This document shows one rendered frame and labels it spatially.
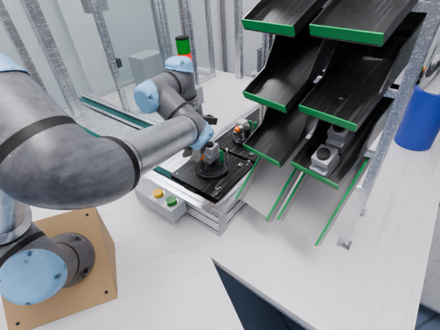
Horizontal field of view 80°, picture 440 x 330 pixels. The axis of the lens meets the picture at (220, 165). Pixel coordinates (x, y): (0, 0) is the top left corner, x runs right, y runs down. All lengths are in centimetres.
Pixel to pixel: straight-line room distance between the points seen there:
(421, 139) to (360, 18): 99
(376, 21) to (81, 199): 54
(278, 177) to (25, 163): 68
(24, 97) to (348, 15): 54
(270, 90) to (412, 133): 93
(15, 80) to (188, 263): 71
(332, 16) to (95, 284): 91
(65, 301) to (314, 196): 78
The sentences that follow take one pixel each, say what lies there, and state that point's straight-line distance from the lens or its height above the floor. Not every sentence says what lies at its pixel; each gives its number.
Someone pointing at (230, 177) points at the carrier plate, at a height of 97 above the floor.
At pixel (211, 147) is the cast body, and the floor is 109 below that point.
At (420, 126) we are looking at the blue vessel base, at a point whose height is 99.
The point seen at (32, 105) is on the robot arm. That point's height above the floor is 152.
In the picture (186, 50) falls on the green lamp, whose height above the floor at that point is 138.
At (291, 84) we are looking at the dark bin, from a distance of 69.
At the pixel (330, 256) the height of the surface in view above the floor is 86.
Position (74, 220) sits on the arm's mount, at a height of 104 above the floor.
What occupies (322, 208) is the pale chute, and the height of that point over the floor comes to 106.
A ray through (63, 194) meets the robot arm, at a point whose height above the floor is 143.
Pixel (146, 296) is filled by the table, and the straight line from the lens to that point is 90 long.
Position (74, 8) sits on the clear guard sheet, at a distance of 211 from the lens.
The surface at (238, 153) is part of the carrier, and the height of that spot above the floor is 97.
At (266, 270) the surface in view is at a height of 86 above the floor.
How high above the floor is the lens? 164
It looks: 39 degrees down
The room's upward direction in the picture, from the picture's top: 5 degrees counter-clockwise
